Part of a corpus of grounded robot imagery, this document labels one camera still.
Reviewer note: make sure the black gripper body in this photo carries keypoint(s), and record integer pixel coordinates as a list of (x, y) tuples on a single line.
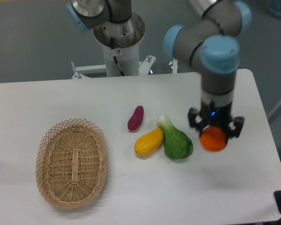
[(218, 116)]

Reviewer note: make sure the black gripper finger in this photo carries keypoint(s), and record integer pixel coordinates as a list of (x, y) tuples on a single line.
[(193, 113), (233, 127)]

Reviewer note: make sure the orange mandarin fruit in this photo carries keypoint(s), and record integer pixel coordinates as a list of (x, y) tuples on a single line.
[(213, 139)]

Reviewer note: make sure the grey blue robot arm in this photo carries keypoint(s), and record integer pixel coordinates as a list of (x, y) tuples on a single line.
[(210, 48)]

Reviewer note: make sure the green bok choy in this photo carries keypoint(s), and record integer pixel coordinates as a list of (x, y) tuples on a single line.
[(177, 145)]

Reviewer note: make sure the yellow mango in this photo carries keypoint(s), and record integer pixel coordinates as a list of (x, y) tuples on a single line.
[(149, 142)]

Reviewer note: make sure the purple sweet potato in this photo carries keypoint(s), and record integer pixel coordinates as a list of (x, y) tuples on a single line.
[(136, 119)]

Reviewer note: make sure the woven wicker basket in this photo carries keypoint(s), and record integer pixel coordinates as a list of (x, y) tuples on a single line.
[(72, 164)]

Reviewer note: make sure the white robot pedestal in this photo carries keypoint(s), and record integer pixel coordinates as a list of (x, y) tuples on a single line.
[(117, 62)]

